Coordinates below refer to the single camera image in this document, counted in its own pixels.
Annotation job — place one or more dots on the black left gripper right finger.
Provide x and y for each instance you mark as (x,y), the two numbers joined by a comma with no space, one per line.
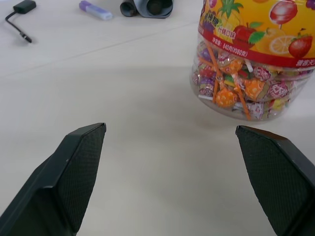
(278,182)

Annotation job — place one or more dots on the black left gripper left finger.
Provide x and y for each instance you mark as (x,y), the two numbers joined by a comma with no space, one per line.
(61,177)

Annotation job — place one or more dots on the orange dotted wrapped lollipop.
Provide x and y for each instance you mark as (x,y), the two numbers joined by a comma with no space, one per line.
(226,97)

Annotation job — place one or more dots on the clear plastic lollipop jar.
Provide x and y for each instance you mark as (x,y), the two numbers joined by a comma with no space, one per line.
(253,56)

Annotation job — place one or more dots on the purple and white marker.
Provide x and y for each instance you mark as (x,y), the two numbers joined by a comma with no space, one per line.
(94,9)

